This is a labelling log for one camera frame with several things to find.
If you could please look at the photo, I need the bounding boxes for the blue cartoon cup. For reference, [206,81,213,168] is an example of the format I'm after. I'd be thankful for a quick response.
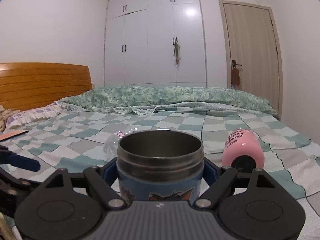
[117,129,204,203]

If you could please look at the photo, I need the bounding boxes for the pink cup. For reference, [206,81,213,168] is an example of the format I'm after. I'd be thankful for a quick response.
[222,128,265,173]

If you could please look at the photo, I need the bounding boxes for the clear glass cup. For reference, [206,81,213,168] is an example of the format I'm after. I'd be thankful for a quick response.
[103,127,138,162]

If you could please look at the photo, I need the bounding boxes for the pink notebook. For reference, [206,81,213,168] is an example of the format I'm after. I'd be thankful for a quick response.
[0,130,28,142]

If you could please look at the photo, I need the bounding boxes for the purple floral pillow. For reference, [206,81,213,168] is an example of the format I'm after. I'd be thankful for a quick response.
[4,102,63,131]

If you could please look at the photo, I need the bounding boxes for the beige crumpled cloth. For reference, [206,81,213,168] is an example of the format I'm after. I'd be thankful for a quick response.
[0,105,14,132]

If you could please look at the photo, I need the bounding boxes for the checkered bed sheet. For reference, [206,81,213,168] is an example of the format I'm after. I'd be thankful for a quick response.
[3,110,319,215]

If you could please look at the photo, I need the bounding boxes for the wooden headboard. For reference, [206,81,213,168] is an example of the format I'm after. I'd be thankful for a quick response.
[1,62,92,111]

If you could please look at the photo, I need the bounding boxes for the green floral quilt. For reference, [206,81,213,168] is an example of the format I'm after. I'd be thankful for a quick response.
[59,86,279,118]

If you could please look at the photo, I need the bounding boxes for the beige wooden door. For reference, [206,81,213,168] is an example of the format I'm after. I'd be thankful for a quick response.
[219,0,283,114]

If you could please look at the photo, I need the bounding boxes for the white wardrobe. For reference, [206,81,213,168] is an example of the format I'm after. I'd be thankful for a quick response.
[104,0,207,87]

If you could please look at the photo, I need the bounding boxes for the black door handle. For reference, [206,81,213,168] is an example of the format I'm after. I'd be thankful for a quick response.
[232,60,242,69]

